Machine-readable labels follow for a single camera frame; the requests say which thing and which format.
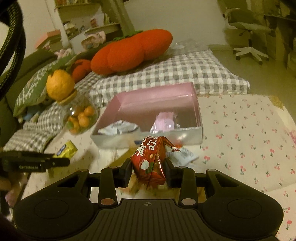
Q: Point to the pink silver cardboard box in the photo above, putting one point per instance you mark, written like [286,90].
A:
[142,106]

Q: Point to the small red pumpkin cushion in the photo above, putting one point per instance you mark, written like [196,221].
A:
[80,69]

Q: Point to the yellow snack packet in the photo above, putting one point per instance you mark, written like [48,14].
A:
[68,150]

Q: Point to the white bookshelf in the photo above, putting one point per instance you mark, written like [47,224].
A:
[74,21]

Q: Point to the pink wafer snack packet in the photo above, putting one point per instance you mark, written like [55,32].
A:
[165,122]

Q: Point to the red snack packet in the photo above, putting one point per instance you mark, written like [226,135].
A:
[148,160]

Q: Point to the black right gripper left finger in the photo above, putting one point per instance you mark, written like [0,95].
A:
[112,178]

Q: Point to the white office chair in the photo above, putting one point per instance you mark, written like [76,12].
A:
[238,19]

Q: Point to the white barcode snack packet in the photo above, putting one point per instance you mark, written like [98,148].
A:
[182,157]

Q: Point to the orange fruit jar lid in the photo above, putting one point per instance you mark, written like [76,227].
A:
[60,87]

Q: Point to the grey checkered quilt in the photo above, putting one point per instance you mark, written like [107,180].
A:
[201,68]

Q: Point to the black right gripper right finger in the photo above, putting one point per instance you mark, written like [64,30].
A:
[184,179]

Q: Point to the white monkey biscuit packet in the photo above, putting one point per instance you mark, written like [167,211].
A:
[117,128]

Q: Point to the cherry print tablecloth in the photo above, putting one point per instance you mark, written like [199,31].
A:
[248,137]

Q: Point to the glass jar with kumquats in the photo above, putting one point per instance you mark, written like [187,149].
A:
[80,111]

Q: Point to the large red pumpkin cushion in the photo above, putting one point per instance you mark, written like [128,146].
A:
[128,53]

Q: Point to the green patterned pillow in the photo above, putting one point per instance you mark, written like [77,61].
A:
[34,92]

